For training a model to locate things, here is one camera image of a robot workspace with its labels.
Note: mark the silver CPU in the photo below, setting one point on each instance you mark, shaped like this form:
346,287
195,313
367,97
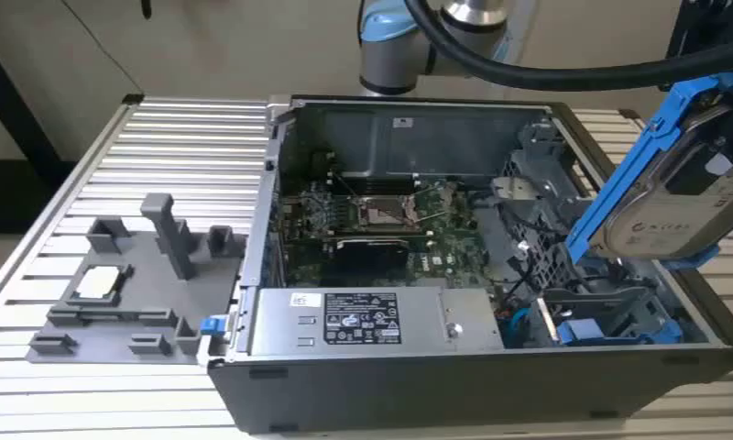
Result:
100,280

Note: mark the black slanted post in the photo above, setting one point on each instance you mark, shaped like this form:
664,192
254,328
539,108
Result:
12,96

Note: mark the CPU socket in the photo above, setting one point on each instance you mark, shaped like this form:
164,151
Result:
382,213

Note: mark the grey power supply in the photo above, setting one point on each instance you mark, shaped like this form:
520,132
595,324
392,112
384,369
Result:
282,321

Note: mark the black open PC case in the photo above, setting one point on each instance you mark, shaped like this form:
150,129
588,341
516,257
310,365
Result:
403,389

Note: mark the grey metal disk bay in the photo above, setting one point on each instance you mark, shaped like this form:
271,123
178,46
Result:
540,229

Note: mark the blue case latch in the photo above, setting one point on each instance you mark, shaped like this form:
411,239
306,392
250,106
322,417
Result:
212,325

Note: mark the silver metal bracket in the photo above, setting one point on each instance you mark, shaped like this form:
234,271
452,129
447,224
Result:
514,188

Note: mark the grey parts rack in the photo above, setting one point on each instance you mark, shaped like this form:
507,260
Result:
159,293

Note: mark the green motherboard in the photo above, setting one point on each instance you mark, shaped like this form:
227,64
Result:
455,240

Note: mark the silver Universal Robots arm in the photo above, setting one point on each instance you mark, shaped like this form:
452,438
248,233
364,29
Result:
391,59

